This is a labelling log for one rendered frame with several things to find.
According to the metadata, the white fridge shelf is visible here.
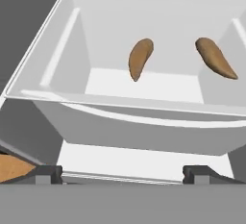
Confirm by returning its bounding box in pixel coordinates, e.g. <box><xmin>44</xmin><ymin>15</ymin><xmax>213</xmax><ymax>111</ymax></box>
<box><xmin>56</xmin><ymin>139</ymin><xmax>235</xmax><ymax>185</ymax></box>

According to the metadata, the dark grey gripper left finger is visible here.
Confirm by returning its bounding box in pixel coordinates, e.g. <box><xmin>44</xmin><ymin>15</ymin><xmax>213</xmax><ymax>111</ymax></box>
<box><xmin>0</xmin><ymin>164</ymin><xmax>63</xmax><ymax>186</ymax></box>

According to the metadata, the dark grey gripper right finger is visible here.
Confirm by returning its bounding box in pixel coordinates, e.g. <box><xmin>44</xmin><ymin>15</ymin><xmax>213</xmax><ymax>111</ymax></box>
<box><xmin>182</xmin><ymin>164</ymin><xmax>246</xmax><ymax>186</ymax></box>

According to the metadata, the white fridge drawer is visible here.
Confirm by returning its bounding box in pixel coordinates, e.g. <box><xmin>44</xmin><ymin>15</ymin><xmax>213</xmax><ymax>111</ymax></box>
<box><xmin>0</xmin><ymin>0</ymin><xmax>246</xmax><ymax>157</ymax></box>

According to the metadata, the brown sweet potato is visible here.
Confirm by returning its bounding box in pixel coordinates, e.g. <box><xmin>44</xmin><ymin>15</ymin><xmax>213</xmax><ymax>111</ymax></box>
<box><xmin>194</xmin><ymin>37</ymin><xmax>239</xmax><ymax>81</ymax></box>
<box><xmin>128</xmin><ymin>37</ymin><xmax>155</xmax><ymax>83</ymax></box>

